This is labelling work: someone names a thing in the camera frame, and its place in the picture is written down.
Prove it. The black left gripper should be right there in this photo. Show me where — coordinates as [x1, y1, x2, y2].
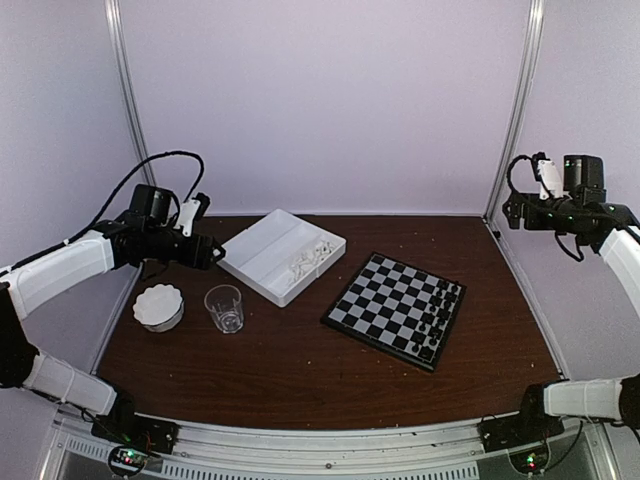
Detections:
[145, 226, 226, 270]

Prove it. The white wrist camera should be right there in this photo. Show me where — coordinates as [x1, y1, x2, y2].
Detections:
[175, 192, 211, 237]
[531, 152, 564, 200]

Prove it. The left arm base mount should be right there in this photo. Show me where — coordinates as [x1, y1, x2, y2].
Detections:
[89, 415, 179, 479]

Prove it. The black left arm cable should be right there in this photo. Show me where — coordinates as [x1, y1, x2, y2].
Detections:
[64, 148, 206, 246]

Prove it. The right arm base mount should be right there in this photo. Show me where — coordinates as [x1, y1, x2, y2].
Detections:
[478, 414, 565, 477]

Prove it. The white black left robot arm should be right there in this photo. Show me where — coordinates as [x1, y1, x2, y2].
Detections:
[1, 184, 226, 444]

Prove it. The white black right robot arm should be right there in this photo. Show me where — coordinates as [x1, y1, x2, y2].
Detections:
[502, 152, 639, 442]

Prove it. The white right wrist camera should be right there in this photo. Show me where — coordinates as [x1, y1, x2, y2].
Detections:
[531, 152, 564, 200]

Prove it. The left aluminium frame post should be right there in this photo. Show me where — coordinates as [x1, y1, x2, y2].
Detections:
[104, 0, 149, 163]

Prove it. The row of black chess pieces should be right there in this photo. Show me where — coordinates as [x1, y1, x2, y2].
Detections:
[409, 278, 465, 370]

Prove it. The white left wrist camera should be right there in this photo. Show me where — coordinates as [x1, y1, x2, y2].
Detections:
[175, 192, 211, 237]

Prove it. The white plastic compartment tray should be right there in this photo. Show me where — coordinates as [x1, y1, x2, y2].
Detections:
[218, 209, 347, 308]

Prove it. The front aluminium rail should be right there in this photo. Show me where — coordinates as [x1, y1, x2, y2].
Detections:
[36, 410, 623, 479]

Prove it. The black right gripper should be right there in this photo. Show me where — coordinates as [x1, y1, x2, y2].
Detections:
[503, 192, 579, 233]

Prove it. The white scalloped bowl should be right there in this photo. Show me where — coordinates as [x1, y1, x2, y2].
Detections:
[132, 284, 184, 333]

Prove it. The right aluminium frame post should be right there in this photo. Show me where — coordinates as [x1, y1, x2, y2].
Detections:
[483, 0, 546, 228]

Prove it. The black white chess board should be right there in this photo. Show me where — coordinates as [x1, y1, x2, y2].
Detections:
[321, 252, 457, 373]

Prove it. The aluminium frame post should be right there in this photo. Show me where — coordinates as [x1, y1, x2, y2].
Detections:
[483, 0, 546, 228]
[104, 0, 149, 163]

